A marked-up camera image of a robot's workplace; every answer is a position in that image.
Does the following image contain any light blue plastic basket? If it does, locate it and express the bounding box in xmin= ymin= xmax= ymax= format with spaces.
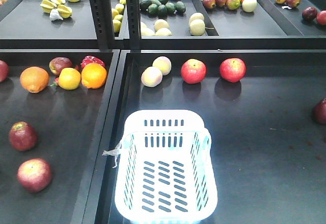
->
xmin=115 ymin=109 xmax=218 ymax=223

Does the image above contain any red apple tray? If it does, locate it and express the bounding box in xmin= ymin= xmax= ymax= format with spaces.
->
xmin=220 ymin=58 xmax=247 ymax=83
xmin=181 ymin=59 xmax=207 ymax=84

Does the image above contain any orange by pepper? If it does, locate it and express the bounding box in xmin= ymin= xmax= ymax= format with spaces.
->
xmin=81 ymin=63 xmax=107 ymax=89

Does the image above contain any pale green pear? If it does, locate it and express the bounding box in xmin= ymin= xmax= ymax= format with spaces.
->
xmin=189 ymin=19 xmax=206 ymax=36
xmin=188 ymin=12 xmax=204 ymax=24

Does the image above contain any red bell pepper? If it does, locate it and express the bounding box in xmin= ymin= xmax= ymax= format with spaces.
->
xmin=80 ymin=55 xmax=105 ymax=69

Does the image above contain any yellow round fruit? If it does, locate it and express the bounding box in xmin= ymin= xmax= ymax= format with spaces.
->
xmin=59 ymin=68 xmax=81 ymax=90

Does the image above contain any black wooden fruit stand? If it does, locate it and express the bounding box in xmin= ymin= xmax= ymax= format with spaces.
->
xmin=1 ymin=0 xmax=325 ymax=223

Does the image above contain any red apple behind orange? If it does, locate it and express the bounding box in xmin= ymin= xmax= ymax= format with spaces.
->
xmin=49 ymin=57 xmax=73 ymax=75

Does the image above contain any lone orange centre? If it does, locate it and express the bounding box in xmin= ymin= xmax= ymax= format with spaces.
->
xmin=20 ymin=66 xmax=49 ymax=93

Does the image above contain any white garlic bulb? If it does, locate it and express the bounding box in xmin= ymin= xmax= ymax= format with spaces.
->
xmin=49 ymin=9 xmax=63 ymax=21

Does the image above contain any dark red apple back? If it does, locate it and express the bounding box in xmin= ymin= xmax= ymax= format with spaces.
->
xmin=9 ymin=121 xmax=38 ymax=152

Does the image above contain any red apple front right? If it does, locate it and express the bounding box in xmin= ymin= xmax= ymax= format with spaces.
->
xmin=17 ymin=158 xmax=52 ymax=193

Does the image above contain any dark apple far right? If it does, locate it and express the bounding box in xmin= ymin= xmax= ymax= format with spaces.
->
xmin=312 ymin=98 xmax=326 ymax=125

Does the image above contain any red apple beside oranges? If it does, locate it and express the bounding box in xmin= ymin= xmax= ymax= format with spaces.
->
xmin=0 ymin=60 xmax=9 ymax=82

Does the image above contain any black upright post right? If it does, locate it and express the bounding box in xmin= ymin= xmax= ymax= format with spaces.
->
xmin=126 ymin=0 xmax=141 ymax=50

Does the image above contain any black upright post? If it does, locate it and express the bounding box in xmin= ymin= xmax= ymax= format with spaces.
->
xmin=126 ymin=0 xmax=141 ymax=50
xmin=89 ymin=0 xmax=115 ymax=50

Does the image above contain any black upright post left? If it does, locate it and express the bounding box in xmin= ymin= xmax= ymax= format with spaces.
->
xmin=89 ymin=0 xmax=115 ymax=50

